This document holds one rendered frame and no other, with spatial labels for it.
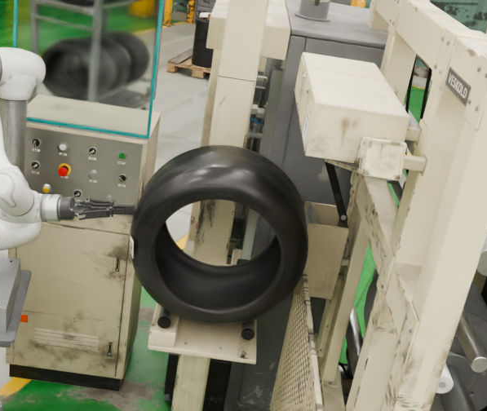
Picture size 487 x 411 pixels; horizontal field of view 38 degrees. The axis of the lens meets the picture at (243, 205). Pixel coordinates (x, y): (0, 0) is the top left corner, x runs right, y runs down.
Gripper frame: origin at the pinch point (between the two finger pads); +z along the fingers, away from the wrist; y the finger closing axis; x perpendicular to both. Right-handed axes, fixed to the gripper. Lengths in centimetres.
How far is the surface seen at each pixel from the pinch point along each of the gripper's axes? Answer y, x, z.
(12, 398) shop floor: 46, 116, -65
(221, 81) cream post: 26, -36, 30
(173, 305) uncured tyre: -12.0, 28.4, 16.6
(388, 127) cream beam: -36, -41, 76
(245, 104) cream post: 26, -28, 39
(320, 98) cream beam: -31, -47, 59
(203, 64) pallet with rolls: 658, 104, -24
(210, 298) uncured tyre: 6.5, 37.0, 27.6
